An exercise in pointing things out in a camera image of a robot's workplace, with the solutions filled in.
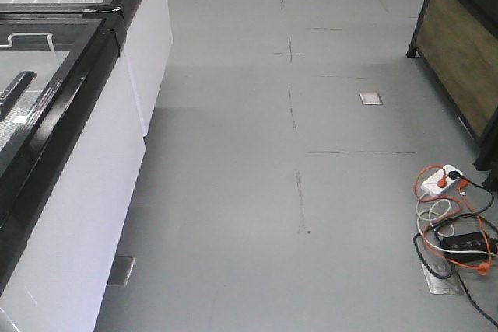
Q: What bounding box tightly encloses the floor socket plate near cables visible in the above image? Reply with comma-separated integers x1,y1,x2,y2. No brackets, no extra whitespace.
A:
421,264,464,295

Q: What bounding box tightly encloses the white cable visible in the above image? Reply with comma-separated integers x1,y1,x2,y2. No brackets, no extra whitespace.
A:
415,190,498,258

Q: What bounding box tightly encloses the white power strip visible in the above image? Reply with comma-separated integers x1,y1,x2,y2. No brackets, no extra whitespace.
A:
420,164,461,197

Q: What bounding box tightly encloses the black power adapter brick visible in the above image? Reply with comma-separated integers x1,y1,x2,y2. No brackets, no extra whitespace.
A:
440,232,497,263

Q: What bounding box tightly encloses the dark wooden display counter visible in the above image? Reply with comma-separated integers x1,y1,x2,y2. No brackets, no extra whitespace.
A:
406,0,497,191

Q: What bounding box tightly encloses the steel floor socket plate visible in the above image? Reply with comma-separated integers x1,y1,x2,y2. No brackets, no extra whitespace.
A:
359,92,383,106

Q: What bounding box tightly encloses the near white chest freezer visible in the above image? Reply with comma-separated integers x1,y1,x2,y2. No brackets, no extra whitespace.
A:
1,14,145,331

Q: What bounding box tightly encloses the black power cable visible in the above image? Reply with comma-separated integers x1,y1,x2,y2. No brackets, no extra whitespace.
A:
413,171,498,322

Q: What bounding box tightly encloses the orange extension cable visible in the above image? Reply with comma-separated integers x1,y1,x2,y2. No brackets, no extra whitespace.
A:
412,166,498,275

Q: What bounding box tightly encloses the floor plate beside freezer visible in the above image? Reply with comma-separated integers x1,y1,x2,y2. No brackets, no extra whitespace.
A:
107,255,136,287

